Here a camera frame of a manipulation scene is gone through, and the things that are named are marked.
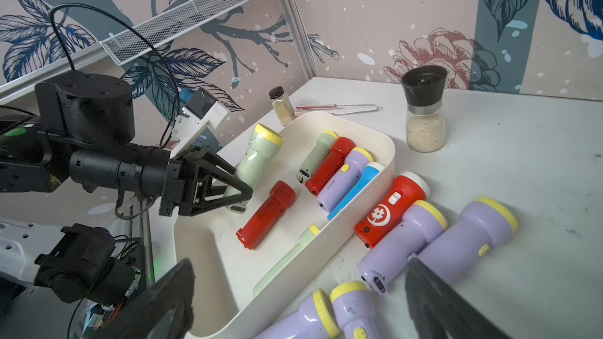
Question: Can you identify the blue flashlight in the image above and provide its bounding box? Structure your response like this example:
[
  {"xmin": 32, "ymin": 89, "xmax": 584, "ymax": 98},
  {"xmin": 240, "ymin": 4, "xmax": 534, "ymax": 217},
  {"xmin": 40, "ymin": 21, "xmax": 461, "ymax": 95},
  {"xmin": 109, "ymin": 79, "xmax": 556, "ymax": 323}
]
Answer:
[{"xmin": 328, "ymin": 162, "xmax": 385, "ymax": 221}]

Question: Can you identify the black cap spice grinder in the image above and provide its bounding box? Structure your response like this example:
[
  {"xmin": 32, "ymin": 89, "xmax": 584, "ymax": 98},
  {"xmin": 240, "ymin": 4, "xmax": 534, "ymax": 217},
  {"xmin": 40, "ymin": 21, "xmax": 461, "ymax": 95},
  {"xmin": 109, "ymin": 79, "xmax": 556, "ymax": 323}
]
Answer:
[{"xmin": 401, "ymin": 66, "xmax": 448, "ymax": 153}]

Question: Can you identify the green flashlight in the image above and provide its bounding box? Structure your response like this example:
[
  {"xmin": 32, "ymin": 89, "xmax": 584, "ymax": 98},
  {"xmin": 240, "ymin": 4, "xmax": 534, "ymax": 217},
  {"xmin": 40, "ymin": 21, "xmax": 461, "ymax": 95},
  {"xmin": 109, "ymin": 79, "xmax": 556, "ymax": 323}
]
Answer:
[
  {"xmin": 235, "ymin": 124, "xmax": 284, "ymax": 192},
  {"xmin": 252, "ymin": 224, "xmax": 320, "ymax": 297},
  {"xmin": 296, "ymin": 130, "xmax": 339, "ymax": 185}
]

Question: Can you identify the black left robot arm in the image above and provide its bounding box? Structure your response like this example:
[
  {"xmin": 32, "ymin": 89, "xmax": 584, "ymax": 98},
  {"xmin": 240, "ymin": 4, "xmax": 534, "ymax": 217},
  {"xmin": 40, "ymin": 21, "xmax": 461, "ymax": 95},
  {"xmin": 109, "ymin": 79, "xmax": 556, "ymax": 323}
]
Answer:
[{"xmin": 1, "ymin": 71, "xmax": 253, "ymax": 217}]

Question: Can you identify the purple flashlight lying across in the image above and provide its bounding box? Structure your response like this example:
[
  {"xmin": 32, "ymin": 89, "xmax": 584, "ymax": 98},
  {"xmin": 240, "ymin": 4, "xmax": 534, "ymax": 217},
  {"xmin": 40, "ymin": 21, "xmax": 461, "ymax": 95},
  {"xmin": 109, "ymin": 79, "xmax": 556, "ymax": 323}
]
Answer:
[{"xmin": 254, "ymin": 289, "xmax": 341, "ymax": 339}]

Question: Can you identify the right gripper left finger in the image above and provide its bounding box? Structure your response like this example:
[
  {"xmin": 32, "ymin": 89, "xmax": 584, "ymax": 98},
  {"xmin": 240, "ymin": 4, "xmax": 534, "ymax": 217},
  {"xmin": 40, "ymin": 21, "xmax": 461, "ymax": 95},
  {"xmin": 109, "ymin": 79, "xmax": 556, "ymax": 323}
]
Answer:
[{"xmin": 94, "ymin": 258, "xmax": 196, "ymax": 338}]

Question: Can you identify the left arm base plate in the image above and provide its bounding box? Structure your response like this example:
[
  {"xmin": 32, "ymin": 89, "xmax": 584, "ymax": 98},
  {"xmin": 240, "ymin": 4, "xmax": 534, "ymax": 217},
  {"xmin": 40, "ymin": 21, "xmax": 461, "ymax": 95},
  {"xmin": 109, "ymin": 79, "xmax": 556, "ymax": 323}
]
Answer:
[{"xmin": 32, "ymin": 223, "xmax": 144, "ymax": 339}]

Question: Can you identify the white wire mesh shelf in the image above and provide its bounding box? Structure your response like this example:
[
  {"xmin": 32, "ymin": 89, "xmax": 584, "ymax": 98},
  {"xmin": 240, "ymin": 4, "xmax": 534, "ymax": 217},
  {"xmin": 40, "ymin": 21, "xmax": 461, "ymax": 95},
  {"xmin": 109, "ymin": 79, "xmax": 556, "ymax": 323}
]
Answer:
[{"xmin": 100, "ymin": 0, "xmax": 250, "ymax": 65}]

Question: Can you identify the small black cap jar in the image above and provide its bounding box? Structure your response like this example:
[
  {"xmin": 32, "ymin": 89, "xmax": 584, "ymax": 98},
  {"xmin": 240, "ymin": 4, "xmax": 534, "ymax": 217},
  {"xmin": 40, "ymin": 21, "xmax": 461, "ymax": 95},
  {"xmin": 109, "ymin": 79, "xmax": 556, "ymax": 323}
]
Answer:
[{"xmin": 269, "ymin": 86, "xmax": 295, "ymax": 127}]

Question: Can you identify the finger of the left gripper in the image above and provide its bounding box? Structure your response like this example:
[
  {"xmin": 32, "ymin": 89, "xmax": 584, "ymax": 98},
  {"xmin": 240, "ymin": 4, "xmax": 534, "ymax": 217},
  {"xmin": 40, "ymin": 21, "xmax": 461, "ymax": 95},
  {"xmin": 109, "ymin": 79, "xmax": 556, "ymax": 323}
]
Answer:
[{"xmin": 185, "ymin": 147, "xmax": 253, "ymax": 216}]

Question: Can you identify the purple flashlight beside red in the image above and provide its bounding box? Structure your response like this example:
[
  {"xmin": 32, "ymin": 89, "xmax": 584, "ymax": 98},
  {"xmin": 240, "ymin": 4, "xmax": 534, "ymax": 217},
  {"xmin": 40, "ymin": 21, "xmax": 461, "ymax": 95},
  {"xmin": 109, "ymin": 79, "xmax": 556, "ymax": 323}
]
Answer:
[{"xmin": 358, "ymin": 200, "xmax": 448, "ymax": 294}]

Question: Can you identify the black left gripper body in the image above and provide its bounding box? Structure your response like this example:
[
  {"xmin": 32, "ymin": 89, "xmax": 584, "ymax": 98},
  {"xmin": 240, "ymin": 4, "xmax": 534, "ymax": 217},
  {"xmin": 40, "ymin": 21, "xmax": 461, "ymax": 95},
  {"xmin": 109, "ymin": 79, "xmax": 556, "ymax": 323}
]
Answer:
[{"xmin": 159, "ymin": 152, "xmax": 207, "ymax": 217}]

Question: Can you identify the red flashlight with white logo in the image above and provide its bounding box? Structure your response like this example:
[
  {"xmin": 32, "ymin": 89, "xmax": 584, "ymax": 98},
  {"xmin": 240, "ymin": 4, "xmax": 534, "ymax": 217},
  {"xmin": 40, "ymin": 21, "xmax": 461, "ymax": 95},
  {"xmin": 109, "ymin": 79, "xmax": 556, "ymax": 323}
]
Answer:
[{"xmin": 354, "ymin": 171, "xmax": 430, "ymax": 249}]

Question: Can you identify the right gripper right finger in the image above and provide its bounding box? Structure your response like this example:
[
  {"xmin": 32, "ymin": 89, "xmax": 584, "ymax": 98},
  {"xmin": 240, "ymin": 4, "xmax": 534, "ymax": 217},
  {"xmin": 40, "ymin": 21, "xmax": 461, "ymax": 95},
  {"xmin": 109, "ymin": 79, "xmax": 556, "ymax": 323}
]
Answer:
[{"xmin": 405, "ymin": 258, "xmax": 509, "ymax": 338}]

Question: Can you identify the tall purple flashlight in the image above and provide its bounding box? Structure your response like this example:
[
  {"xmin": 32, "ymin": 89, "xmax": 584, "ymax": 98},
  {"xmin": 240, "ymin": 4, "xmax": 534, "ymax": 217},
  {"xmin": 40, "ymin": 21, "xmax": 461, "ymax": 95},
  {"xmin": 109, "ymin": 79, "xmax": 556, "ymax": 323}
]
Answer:
[{"xmin": 418, "ymin": 198, "xmax": 518, "ymax": 283}]

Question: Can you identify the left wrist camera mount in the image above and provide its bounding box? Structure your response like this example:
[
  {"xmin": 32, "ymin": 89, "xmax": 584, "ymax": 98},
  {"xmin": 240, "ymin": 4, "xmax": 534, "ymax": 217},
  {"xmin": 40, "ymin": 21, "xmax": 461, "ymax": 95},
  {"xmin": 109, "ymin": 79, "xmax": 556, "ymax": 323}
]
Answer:
[{"xmin": 170, "ymin": 88, "xmax": 229, "ymax": 159}]

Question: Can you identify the white rectangular storage tray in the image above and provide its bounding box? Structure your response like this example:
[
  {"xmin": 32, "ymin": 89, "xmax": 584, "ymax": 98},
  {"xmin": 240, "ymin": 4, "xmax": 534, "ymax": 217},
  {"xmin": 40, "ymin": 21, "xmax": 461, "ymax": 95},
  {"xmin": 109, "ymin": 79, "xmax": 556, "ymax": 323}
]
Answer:
[{"xmin": 174, "ymin": 112, "xmax": 396, "ymax": 338}]

